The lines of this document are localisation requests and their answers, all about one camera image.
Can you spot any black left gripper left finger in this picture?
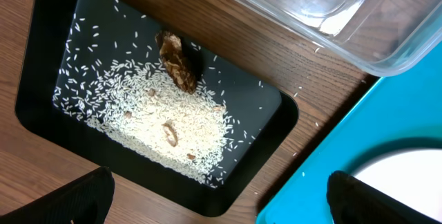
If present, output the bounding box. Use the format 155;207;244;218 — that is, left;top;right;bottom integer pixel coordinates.
1;167;115;224

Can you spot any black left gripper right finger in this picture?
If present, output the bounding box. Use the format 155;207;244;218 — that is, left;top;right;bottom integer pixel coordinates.
326;171;440;224

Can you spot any large white plate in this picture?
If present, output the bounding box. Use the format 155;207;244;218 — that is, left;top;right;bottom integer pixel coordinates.
352;148;441;222

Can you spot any pile of rice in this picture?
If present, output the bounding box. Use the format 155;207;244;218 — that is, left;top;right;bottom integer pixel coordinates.
52;0;271;188

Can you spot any brown food scrap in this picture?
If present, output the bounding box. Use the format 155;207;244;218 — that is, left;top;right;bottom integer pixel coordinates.
155;30;197;94

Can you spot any black food waste tray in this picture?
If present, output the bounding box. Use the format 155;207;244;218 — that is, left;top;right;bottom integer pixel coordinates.
15;0;298;217

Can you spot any clear plastic waste bin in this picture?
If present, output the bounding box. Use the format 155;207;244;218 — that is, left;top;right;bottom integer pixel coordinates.
236;0;441;77

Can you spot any teal serving tray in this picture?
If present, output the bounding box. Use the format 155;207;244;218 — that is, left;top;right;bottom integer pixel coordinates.
256;46;441;224

